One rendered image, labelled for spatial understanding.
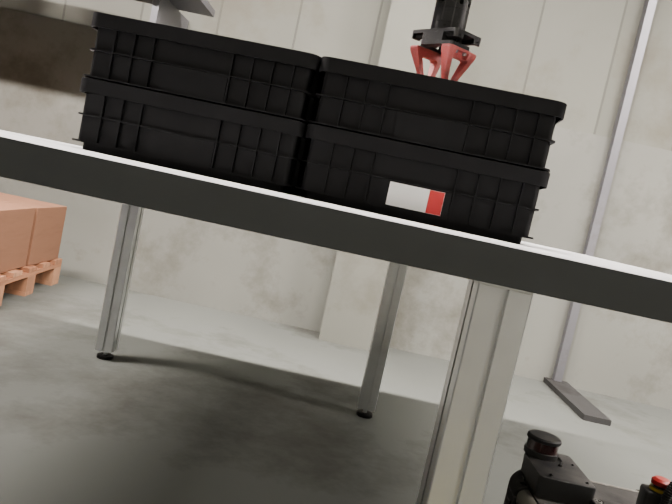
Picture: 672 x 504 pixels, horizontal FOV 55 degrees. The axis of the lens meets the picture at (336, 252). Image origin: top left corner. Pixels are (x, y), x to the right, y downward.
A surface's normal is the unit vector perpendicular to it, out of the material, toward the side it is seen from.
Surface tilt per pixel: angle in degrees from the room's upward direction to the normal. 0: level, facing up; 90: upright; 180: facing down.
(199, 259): 90
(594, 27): 90
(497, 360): 90
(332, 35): 90
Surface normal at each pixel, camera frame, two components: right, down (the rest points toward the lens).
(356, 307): -0.04, 0.07
